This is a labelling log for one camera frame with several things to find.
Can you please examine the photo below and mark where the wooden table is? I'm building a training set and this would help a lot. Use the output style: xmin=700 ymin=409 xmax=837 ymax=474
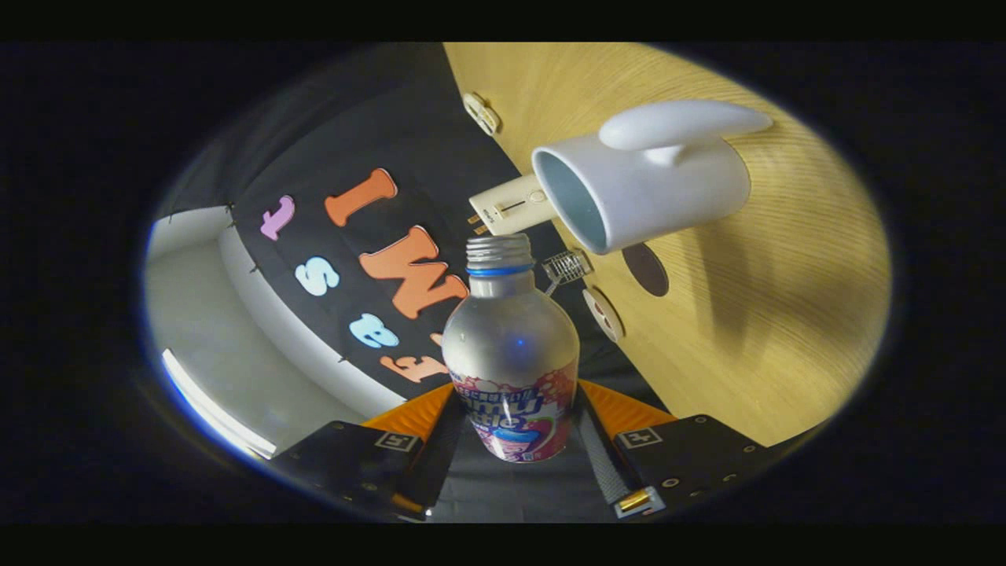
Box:
xmin=442 ymin=43 xmax=893 ymax=447

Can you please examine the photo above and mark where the white cup with blue inside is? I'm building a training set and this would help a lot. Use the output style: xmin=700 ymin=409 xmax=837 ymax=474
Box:
xmin=531 ymin=99 xmax=775 ymax=255

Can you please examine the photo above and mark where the black backdrop cloth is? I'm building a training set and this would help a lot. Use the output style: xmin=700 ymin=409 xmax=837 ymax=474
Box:
xmin=149 ymin=43 xmax=669 ymax=524

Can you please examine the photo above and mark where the cream toaster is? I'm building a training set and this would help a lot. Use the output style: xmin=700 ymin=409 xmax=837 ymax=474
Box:
xmin=468 ymin=173 xmax=555 ymax=237

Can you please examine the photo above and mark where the wide ceiling light panel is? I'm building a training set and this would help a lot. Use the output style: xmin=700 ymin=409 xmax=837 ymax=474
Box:
xmin=161 ymin=348 xmax=277 ymax=461

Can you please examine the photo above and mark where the dark round coaster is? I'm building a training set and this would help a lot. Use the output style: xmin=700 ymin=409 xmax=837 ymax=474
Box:
xmin=621 ymin=242 xmax=670 ymax=298

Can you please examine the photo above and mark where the metal wire basket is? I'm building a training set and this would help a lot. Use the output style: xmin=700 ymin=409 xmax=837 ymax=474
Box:
xmin=542 ymin=248 xmax=595 ymax=296

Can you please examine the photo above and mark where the white plate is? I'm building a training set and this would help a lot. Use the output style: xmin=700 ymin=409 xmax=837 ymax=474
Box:
xmin=582 ymin=286 xmax=626 ymax=344

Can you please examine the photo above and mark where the small white tray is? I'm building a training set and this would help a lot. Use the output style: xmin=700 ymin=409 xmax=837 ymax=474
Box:
xmin=462 ymin=92 xmax=501 ymax=137

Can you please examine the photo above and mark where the silver bottle with pink label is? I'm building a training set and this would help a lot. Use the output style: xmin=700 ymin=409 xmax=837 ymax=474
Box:
xmin=441 ymin=233 xmax=581 ymax=464

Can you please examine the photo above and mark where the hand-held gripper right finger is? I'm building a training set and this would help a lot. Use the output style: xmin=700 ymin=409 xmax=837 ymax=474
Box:
xmin=576 ymin=379 xmax=810 ymax=520

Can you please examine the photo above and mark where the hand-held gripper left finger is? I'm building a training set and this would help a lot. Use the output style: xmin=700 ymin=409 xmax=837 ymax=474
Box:
xmin=275 ymin=383 xmax=466 ymax=521

